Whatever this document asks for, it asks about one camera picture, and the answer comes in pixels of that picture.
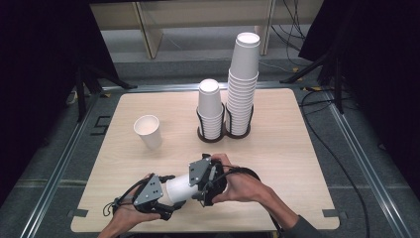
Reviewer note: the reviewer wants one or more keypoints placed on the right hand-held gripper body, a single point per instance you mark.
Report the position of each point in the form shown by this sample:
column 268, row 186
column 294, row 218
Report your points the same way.
column 199, row 172

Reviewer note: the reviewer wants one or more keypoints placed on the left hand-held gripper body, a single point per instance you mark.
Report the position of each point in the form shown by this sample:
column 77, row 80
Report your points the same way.
column 150, row 193

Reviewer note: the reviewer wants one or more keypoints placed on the single white paper cup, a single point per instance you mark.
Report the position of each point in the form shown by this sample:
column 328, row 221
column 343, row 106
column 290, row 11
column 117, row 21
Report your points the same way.
column 180, row 189
column 150, row 135

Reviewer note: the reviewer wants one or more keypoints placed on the black double cup holder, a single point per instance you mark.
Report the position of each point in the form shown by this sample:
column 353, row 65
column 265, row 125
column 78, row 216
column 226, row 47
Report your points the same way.
column 211, row 140

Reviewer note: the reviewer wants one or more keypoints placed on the short stack of paper cups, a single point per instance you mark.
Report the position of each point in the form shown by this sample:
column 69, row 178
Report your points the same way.
column 210, row 99

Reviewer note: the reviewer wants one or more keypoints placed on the tall stack of paper cups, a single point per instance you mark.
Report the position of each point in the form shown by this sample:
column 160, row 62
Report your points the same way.
column 244, row 62

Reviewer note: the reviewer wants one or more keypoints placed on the person's left hand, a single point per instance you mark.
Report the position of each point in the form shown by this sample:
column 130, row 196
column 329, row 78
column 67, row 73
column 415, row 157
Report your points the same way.
column 127, row 219

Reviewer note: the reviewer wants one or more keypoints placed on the person's right hand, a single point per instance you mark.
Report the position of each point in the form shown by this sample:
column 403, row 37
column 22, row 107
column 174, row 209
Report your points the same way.
column 242, row 186

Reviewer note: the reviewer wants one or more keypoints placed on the grey tape piece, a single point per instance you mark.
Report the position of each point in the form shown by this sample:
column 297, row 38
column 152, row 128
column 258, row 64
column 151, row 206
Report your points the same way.
column 78, row 213
column 332, row 213

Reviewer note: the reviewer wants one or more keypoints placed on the black metal stand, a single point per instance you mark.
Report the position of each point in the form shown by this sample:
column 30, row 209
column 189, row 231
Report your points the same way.
column 338, row 89
column 81, row 95

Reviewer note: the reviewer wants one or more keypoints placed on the yellow tape strip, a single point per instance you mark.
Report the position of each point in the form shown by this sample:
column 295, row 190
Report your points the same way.
column 312, row 88

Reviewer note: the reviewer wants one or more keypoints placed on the dark curtain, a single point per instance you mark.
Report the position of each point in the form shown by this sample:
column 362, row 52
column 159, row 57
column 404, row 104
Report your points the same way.
column 39, row 82
column 386, row 66

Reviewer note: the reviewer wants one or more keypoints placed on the aluminium floor rail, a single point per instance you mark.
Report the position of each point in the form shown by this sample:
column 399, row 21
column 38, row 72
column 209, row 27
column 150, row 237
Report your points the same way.
column 367, row 165
column 165, row 88
column 61, row 167

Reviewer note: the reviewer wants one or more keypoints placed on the light wooden shelf frame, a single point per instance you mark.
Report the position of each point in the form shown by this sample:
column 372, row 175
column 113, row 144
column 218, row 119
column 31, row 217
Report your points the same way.
column 198, row 15

